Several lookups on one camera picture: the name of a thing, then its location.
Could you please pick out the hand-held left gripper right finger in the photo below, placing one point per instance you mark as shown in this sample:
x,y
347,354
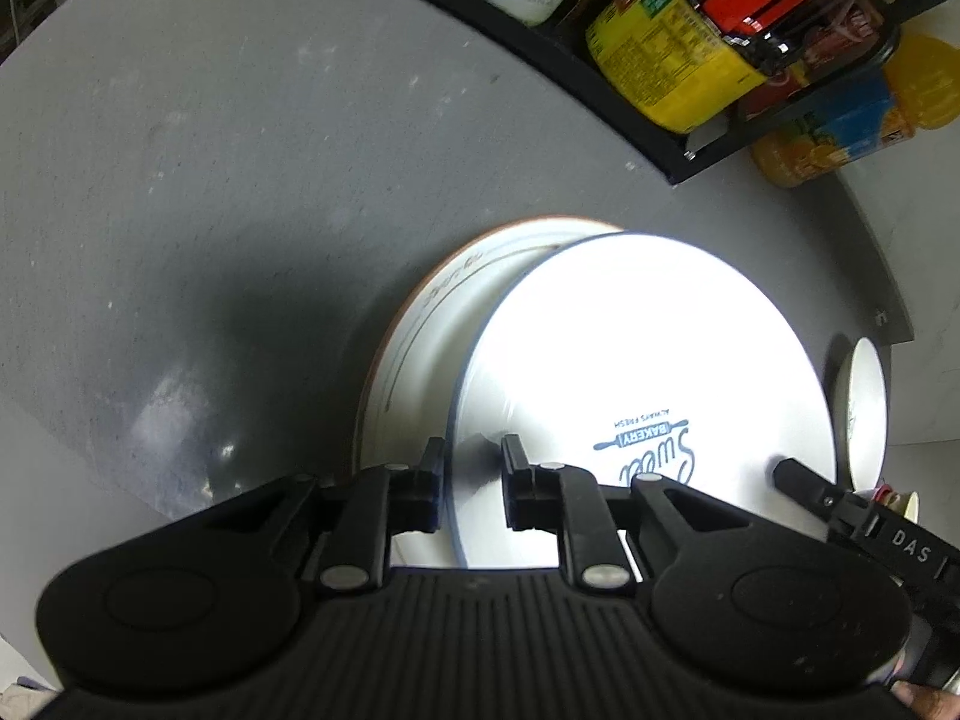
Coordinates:
x,y
525,495

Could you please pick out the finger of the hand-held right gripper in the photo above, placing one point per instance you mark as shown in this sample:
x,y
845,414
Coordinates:
x,y
810,491

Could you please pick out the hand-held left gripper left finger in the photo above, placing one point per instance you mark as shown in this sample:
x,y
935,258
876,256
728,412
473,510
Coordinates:
x,y
416,487

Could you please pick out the large white plate brown rim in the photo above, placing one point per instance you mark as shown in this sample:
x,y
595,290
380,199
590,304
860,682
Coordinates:
x,y
420,360

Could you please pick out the white deep plate blue print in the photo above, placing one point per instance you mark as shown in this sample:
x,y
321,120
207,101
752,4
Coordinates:
x,y
637,352

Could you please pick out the person's right hand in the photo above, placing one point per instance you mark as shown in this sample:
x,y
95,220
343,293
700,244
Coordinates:
x,y
926,699

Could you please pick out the small white plate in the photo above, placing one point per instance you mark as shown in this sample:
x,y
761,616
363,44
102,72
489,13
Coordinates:
x,y
870,405

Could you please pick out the orange juice bottle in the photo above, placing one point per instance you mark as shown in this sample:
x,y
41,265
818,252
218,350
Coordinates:
x,y
825,131

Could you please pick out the red soda can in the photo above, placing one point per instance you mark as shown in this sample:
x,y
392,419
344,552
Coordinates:
x,y
765,95

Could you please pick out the black storage rack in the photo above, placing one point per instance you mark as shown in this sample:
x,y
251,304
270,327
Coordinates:
x,y
570,71

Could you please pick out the dark sauce bottle yellow label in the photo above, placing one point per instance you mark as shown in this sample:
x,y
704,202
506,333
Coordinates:
x,y
660,67

